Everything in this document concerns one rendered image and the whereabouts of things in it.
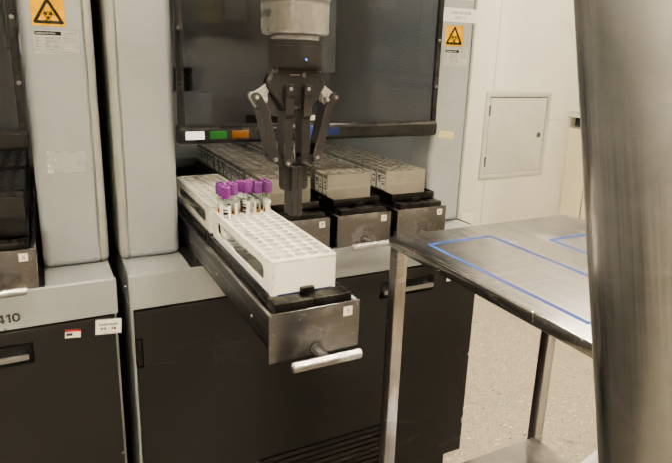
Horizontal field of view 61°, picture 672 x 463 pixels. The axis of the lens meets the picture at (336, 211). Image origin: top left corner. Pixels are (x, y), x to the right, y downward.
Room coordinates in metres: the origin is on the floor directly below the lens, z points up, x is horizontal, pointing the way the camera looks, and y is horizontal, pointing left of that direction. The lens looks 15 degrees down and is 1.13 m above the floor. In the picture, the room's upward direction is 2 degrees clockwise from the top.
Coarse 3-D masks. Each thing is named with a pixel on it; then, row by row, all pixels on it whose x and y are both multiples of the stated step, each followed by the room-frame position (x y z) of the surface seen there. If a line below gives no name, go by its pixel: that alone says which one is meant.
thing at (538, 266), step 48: (432, 240) 0.98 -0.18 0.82; (480, 240) 0.99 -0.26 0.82; (528, 240) 1.00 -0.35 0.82; (576, 240) 1.01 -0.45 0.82; (480, 288) 0.78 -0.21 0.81; (528, 288) 0.77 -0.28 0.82; (576, 288) 0.77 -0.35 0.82; (576, 336) 0.62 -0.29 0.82; (384, 384) 0.99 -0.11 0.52; (384, 432) 0.98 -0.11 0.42; (528, 432) 1.19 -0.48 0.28
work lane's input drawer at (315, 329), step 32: (192, 224) 1.09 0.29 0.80; (224, 256) 0.89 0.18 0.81; (224, 288) 0.86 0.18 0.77; (256, 288) 0.75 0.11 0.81; (256, 320) 0.72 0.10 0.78; (288, 320) 0.69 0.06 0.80; (320, 320) 0.71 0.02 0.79; (352, 320) 0.73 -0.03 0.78; (288, 352) 0.69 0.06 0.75; (320, 352) 0.68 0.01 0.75; (352, 352) 0.69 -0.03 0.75
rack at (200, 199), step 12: (180, 180) 1.22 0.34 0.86; (192, 180) 1.23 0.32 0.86; (204, 180) 1.22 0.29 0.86; (216, 180) 1.23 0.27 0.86; (228, 180) 1.23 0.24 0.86; (180, 192) 1.25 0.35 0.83; (192, 192) 1.11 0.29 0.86; (204, 192) 1.11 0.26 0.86; (192, 204) 1.16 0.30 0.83; (204, 204) 1.03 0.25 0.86; (216, 204) 1.03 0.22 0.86; (204, 216) 1.14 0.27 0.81
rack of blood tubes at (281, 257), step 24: (216, 216) 0.95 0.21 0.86; (240, 216) 0.95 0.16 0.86; (264, 216) 0.95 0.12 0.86; (240, 240) 0.83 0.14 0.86; (264, 240) 0.82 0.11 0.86; (288, 240) 0.81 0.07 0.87; (312, 240) 0.83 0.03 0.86; (264, 264) 0.74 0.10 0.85; (288, 264) 0.73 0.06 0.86; (312, 264) 0.74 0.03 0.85; (264, 288) 0.74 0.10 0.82; (288, 288) 0.73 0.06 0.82
